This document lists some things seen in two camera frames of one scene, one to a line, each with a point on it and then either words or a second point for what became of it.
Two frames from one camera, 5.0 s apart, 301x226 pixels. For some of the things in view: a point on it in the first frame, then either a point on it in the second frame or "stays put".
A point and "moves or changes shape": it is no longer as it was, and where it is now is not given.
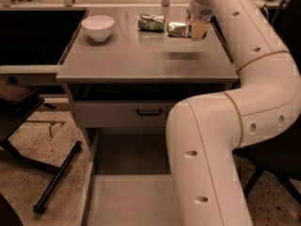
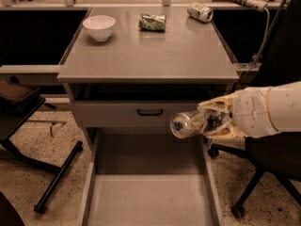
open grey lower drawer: [127, 178] stays put
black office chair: [279, 156] stays put
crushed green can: [154, 23] stays put
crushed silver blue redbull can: [179, 30] moves or changes shape
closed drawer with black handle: [122, 113] stays put
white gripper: [199, 11] -> [251, 111]
